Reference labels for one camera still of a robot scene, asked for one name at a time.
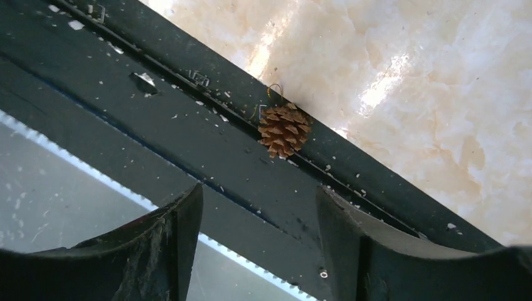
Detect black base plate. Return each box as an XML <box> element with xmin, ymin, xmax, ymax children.
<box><xmin>1</xmin><ymin>1</ymin><xmax>499</xmax><ymax>300</ymax></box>

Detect pine cone ornament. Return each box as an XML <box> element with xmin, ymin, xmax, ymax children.
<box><xmin>257</xmin><ymin>100</ymin><xmax>313</xmax><ymax>159</ymax></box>

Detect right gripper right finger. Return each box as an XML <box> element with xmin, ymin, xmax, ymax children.
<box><xmin>316</xmin><ymin>187</ymin><xmax>531</xmax><ymax>301</ymax></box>

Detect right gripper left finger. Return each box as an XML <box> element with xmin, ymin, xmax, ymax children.
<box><xmin>1</xmin><ymin>184</ymin><xmax>203</xmax><ymax>300</ymax></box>

